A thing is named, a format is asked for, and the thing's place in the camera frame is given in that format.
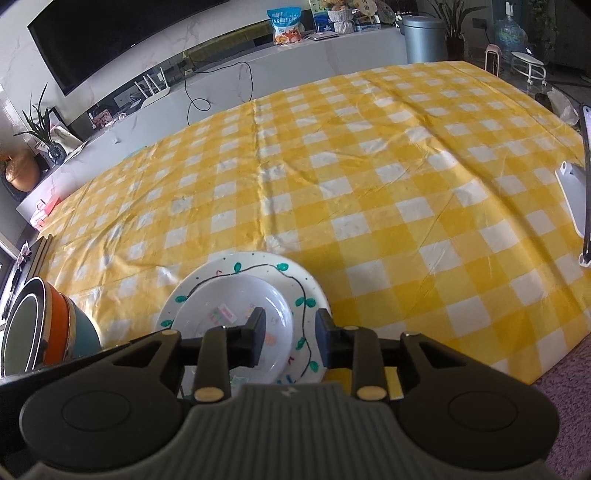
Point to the teal bowl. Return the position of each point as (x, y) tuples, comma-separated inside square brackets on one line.
[(83, 332)]

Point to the white flat device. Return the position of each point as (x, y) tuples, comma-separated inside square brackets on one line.
[(572, 198)]

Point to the golden vase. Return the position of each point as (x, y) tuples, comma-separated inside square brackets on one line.
[(22, 171)]

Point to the blue water bottle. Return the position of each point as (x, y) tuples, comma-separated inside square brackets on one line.
[(510, 30)]

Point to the white wrapped basket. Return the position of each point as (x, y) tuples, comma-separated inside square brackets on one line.
[(341, 21)]

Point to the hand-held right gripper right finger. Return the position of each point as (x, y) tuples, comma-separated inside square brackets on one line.
[(325, 337)]

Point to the plant in blue vase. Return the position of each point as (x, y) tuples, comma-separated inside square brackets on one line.
[(46, 129)]

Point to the grey trash can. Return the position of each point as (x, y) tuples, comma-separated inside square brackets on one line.
[(424, 39)]

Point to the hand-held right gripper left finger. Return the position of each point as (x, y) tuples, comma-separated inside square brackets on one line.
[(256, 332)]

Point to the round hand fan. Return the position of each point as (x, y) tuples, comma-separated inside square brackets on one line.
[(367, 11)]

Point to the pink box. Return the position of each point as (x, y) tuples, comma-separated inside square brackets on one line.
[(102, 119)]

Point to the brown teddy bear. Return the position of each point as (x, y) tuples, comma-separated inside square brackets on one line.
[(336, 4)]

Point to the yellow checkered tablecloth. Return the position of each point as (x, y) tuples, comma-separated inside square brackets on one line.
[(346, 184)]

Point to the decorative display plate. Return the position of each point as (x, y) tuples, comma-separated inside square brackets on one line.
[(387, 14)]

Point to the white television cabinet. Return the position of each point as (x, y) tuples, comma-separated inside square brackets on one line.
[(323, 60)]

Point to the white round stand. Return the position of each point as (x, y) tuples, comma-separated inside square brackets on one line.
[(528, 64)]

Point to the large white painted plate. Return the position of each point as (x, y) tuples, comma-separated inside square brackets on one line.
[(258, 265)]

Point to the pink small heater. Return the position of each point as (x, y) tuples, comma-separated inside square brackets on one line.
[(492, 57)]

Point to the small blue box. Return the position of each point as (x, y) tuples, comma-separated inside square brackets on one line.
[(368, 26)]

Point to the red box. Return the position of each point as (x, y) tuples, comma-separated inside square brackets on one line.
[(45, 213)]

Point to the flat book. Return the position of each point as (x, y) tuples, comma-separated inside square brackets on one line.
[(324, 36)]

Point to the tall potted plant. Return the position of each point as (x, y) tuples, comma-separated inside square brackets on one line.
[(455, 27)]

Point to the painted picture card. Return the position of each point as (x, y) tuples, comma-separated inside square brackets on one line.
[(318, 16)]

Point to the blue snack bag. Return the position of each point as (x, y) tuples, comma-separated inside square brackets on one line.
[(285, 27)]

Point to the black wall television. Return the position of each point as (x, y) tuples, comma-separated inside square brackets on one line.
[(138, 32)]

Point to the white router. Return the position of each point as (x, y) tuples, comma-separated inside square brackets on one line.
[(154, 92)]

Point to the small white printed plate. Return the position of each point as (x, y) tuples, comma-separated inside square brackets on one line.
[(226, 295)]

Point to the purple rug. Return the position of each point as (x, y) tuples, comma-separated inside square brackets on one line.
[(568, 415)]

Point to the white picture frame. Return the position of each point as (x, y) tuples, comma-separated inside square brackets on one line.
[(69, 141)]

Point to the steel bowl with orange outside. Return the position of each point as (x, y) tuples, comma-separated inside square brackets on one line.
[(57, 314)]

